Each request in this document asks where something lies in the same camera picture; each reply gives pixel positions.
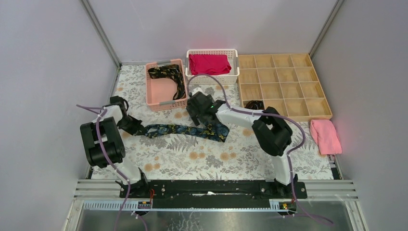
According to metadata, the blue floral necktie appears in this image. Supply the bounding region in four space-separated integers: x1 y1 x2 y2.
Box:
144 123 230 142

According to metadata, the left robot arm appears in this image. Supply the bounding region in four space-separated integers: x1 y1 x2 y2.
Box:
77 96 149 198

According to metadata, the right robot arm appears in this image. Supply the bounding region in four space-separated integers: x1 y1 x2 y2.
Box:
187 90 295 198

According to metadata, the pink plastic basket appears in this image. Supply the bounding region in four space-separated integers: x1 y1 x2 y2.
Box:
145 59 187 112

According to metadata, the red folded cloth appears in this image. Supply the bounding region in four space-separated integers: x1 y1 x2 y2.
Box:
189 54 232 76

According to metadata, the black gold necktie in basket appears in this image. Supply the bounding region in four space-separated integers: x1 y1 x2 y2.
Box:
148 64 186 100

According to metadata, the white plastic basket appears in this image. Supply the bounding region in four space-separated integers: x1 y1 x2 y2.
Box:
185 49 240 85

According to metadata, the floral table mat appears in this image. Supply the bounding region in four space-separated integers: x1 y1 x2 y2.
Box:
115 65 334 180

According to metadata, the dark rolled necktie in tray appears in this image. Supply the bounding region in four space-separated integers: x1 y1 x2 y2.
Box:
245 100 265 110

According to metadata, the wooden compartment tray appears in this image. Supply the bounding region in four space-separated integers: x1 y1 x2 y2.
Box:
237 53 332 122

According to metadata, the pink folded cloth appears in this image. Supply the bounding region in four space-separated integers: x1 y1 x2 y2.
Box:
309 119 343 155

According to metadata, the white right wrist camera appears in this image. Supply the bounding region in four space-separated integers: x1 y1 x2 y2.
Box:
189 87 204 96

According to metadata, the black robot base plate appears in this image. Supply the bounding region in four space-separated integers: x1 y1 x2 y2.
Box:
119 180 308 209

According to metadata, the white slotted cable duct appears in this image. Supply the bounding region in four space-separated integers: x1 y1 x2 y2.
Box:
83 200 152 211

